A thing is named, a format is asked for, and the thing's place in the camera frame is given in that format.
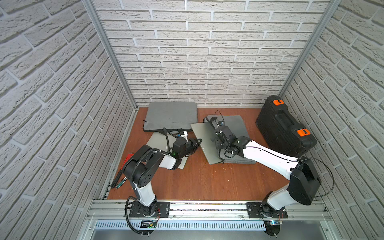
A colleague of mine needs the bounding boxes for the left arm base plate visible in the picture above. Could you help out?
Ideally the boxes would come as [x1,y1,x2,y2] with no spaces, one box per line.
[129,201,171,218]

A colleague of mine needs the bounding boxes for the grey zippered laptop bag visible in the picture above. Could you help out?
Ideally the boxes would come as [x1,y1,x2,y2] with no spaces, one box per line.
[143,102,198,132]

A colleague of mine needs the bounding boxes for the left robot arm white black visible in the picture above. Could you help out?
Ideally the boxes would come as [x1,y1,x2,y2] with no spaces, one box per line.
[123,137,203,217]

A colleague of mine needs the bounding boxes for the black plastic tool case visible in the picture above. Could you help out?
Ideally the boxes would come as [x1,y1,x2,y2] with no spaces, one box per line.
[256,95,318,158]

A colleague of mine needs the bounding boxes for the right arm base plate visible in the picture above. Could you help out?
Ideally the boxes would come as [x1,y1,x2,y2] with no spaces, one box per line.
[246,202,288,219]

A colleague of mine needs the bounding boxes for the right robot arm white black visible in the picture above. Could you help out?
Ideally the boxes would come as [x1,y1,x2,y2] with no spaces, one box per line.
[215,125,321,218]

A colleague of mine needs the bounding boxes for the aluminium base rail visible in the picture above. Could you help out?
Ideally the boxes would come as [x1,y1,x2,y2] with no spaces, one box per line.
[86,200,333,223]

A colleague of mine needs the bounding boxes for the grey laptop sleeve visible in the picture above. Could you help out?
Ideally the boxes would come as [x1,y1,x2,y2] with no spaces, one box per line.
[204,115,256,165]

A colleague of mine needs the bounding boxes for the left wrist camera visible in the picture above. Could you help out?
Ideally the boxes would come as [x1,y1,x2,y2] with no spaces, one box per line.
[177,131,188,140]

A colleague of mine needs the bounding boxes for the silver apple laptop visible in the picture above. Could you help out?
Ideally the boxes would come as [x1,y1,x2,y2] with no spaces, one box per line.
[147,132,189,170]
[191,123,224,165]

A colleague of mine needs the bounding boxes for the red handled pliers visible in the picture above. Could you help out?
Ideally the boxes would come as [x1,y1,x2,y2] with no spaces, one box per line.
[110,153,134,189]

